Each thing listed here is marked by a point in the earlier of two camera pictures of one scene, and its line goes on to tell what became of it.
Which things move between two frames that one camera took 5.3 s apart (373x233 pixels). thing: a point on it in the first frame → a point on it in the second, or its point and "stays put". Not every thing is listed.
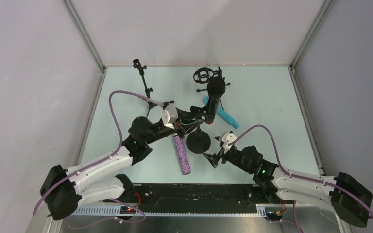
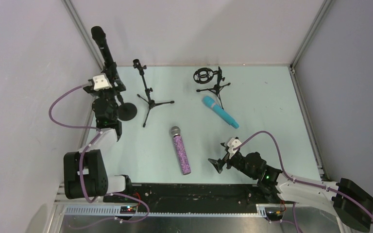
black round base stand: (198, 141) → (127, 111)
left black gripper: (184, 117) → (114, 83)
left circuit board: (126, 209) stays put
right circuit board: (274, 215) stays put
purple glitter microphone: (182, 154) stays put
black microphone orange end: (215, 90) → (99, 34)
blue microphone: (223, 115) stays put
